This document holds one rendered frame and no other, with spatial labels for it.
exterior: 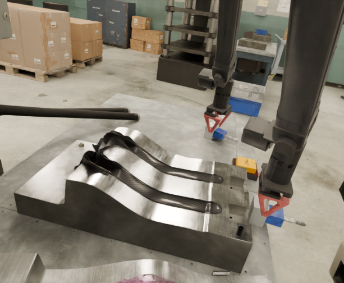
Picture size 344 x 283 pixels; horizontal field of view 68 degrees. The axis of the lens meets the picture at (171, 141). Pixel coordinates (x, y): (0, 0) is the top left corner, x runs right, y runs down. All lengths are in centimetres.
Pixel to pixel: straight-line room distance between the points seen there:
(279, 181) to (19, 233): 56
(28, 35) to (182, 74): 235
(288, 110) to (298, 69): 9
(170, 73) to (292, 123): 422
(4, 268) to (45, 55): 392
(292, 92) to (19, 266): 47
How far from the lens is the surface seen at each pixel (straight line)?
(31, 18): 429
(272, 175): 61
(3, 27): 111
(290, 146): 51
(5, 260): 46
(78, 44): 504
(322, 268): 191
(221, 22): 78
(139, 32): 734
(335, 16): 34
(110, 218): 56
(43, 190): 64
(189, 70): 452
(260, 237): 68
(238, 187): 70
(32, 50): 437
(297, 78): 41
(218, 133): 101
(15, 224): 67
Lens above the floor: 126
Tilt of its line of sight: 28 degrees down
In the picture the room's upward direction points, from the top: 8 degrees clockwise
